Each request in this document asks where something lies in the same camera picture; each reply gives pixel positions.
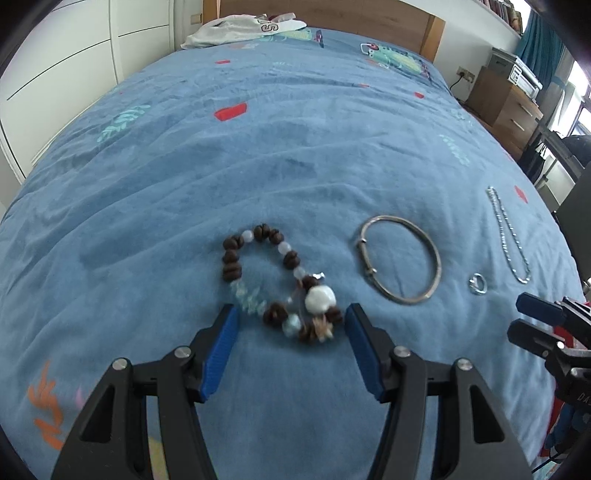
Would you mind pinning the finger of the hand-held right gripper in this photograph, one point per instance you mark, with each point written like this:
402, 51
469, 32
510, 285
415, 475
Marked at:
528, 336
538, 307

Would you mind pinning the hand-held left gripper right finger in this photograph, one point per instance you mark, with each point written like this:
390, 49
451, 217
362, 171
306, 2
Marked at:
364, 350

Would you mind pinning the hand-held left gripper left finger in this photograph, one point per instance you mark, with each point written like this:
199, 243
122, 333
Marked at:
219, 350

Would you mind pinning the black chair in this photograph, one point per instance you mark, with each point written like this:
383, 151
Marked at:
577, 221

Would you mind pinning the thin silver bangle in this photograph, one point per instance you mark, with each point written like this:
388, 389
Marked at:
434, 258

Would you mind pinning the dark desk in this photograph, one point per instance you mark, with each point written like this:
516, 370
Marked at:
551, 147

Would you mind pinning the black backpack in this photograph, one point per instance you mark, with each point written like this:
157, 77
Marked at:
579, 150

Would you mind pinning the wooden dresser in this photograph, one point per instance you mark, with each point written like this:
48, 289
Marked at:
503, 104

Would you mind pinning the white printer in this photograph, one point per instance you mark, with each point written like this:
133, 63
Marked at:
519, 69

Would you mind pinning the teal curtain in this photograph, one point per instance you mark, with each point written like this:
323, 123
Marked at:
540, 44

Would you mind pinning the row of books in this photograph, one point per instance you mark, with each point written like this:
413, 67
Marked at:
503, 8

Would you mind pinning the white garment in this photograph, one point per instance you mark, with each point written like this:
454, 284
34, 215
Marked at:
231, 30

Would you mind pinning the white wardrobe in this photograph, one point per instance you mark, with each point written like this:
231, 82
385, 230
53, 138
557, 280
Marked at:
69, 55

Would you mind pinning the wooden headboard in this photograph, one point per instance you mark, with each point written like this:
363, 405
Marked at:
369, 14

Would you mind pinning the wall socket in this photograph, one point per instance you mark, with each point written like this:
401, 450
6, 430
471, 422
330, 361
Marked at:
466, 74

